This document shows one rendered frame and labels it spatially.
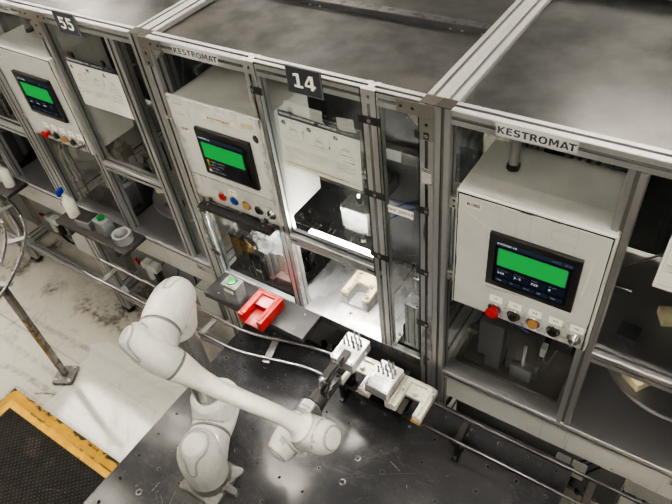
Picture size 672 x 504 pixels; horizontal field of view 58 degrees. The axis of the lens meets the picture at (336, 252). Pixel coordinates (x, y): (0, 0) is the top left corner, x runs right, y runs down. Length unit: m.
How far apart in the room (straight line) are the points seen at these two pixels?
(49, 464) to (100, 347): 0.75
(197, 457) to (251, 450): 0.32
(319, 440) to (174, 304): 0.60
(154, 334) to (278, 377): 0.94
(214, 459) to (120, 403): 1.50
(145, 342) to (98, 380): 2.04
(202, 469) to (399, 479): 0.71
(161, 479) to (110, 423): 1.14
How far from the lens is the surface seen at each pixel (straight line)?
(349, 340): 2.23
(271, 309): 2.54
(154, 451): 2.65
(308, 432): 1.93
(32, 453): 3.76
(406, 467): 2.42
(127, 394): 3.73
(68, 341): 4.16
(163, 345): 1.86
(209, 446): 2.28
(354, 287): 2.57
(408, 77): 1.75
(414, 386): 2.37
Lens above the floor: 2.86
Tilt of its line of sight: 44 degrees down
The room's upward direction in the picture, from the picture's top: 8 degrees counter-clockwise
